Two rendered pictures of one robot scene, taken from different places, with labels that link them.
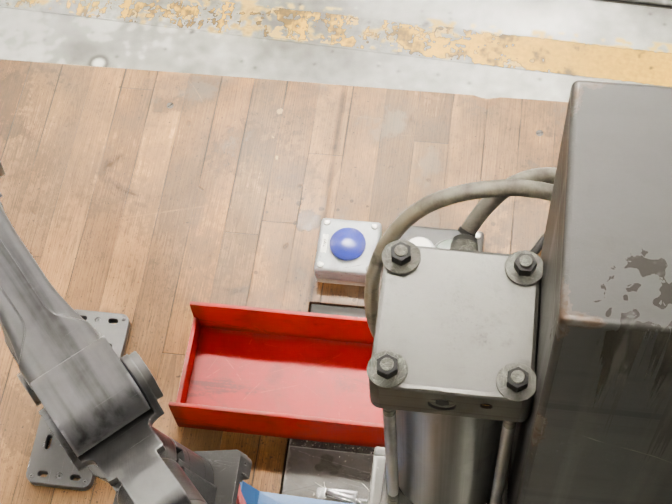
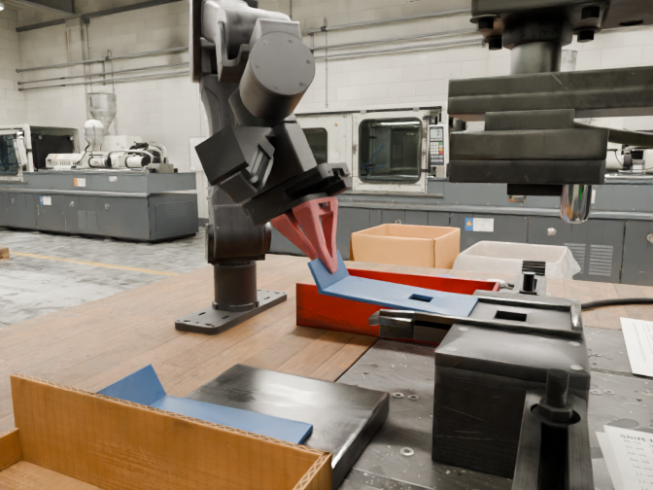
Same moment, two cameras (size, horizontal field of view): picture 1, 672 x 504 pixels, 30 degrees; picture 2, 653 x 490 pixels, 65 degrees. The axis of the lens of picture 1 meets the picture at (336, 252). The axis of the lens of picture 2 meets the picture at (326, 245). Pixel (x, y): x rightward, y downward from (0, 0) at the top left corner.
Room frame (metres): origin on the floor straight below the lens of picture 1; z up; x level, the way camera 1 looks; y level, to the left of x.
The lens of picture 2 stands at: (-0.14, 0.02, 1.12)
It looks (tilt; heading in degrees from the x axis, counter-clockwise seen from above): 9 degrees down; 11
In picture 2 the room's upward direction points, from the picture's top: straight up
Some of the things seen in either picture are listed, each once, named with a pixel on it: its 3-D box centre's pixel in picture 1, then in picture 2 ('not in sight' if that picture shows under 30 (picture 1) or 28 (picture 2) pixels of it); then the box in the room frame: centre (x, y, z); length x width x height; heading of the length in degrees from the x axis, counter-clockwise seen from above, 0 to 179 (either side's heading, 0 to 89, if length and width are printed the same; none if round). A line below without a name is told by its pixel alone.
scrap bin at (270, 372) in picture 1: (300, 375); (397, 303); (0.53, 0.05, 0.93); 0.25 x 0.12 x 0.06; 77
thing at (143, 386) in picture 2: not in sight; (199, 413); (0.19, 0.18, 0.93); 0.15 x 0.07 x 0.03; 80
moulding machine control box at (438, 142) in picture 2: not in sight; (439, 146); (4.89, -0.09, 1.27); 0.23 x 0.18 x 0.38; 163
